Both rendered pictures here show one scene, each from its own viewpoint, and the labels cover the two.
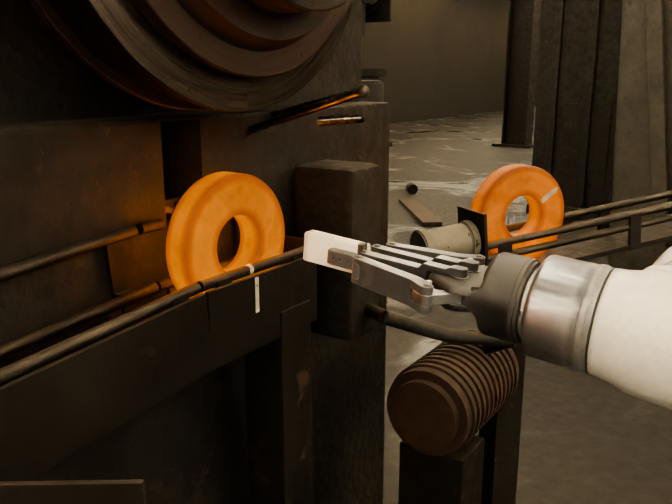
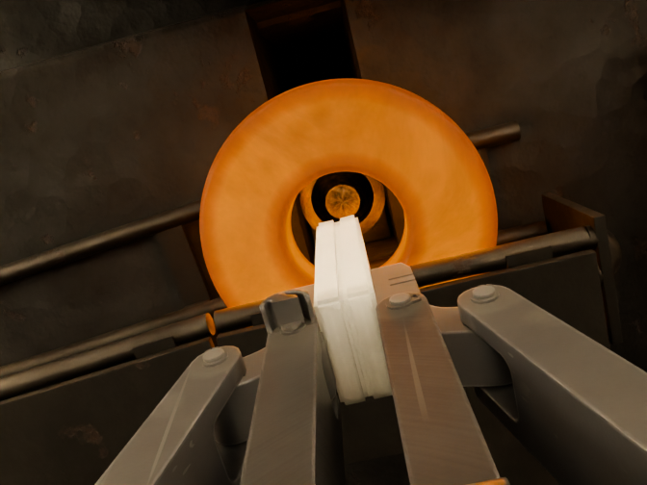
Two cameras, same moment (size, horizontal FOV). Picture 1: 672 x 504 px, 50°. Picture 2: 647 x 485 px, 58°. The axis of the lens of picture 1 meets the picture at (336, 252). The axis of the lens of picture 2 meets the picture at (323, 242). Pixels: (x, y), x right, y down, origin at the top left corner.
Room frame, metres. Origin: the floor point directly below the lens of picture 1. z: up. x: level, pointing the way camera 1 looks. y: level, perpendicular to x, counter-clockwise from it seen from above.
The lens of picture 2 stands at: (0.61, -0.15, 0.80)
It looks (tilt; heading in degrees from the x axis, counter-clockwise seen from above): 13 degrees down; 61
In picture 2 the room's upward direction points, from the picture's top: 14 degrees counter-clockwise
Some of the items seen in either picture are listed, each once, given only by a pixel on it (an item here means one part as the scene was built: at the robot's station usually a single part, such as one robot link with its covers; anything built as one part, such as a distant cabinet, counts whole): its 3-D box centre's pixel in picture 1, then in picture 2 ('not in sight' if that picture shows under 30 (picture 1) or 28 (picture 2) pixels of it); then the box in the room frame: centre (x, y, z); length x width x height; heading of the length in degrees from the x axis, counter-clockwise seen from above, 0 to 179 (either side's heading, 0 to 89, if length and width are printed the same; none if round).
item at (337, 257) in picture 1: (346, 262); (273, 354); (0.66, -0.01, 0.74); 0.05 x 0.03 x 0.01; 57
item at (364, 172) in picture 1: (335, 248); not in sight; (0.97, 0.00, 0.68); 0.11 x 0.08 x 0.24; 57
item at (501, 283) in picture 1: (483, 290); not in sight; (0.61, -0.13, 0.73); 0.09 x 0.08 x 0.07; 57
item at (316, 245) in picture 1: (333, 252); (338, 297); (0.69, 0.00, 0.75); 0.07 x 0.01 x 0.03; 57
